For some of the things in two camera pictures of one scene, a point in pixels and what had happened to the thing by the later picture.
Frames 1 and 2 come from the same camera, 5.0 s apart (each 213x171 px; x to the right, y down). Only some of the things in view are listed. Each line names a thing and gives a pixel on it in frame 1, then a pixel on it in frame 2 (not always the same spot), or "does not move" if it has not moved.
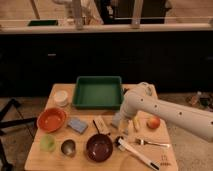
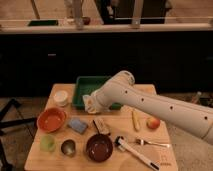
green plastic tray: [98, 93] does not move
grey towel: [116, 119] → [89, 105]
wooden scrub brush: [101, 125] does not move
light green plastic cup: [48, 142] does not move
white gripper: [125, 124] → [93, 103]
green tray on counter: [43, 23] does not move
